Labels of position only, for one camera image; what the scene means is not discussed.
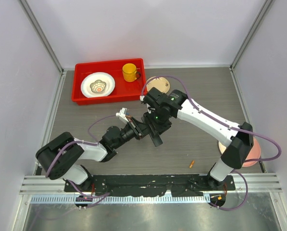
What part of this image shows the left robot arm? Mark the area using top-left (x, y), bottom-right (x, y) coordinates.
top-left (36, 117), bottom-right (150, 192)

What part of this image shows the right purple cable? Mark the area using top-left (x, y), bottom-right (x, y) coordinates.
top-left (140, 76), bottom-right (283, 212)

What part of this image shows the red plastic tray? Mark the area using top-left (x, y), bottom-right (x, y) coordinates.
top-left (71, 58), bottom-right (146, 105)

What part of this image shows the black remote control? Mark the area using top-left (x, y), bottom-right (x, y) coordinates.
top-left (141, 116), bottom-right (163, 147)

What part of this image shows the pink rimmed plate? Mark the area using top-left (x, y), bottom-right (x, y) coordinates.
top-left (218, 138), bottom-right (261, 167)

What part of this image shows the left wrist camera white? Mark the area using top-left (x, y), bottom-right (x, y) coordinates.
top-left (115, 107), bottom-right (131, 124)

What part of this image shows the beige floral saucer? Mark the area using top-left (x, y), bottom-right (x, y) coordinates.
top-left (146, 77), bottom-right (170, 93)

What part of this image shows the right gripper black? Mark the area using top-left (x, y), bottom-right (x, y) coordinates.
top-left (144, 107), bottom-right (172, 138)

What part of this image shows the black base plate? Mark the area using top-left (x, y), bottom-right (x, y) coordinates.
top-left (77, 174), bottom-right (236, 197)

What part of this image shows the white paper plate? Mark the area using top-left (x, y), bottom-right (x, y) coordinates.
top-left (81, 72), bottom-right (115, 98)

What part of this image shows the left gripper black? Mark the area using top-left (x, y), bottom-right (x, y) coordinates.
top-left (113, 117), bottom-right (151, 149)

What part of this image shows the yellow mug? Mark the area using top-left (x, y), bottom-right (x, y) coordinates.
top-left (122, 63), bottom-right (141, 82)

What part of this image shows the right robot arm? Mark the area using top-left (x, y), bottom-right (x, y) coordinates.
top-left (140, 88), bottom-right (253, 190)

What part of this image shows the white slotted cable duct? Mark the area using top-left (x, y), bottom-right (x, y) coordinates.
top-left (30, 194), bottom-right (210, 204)

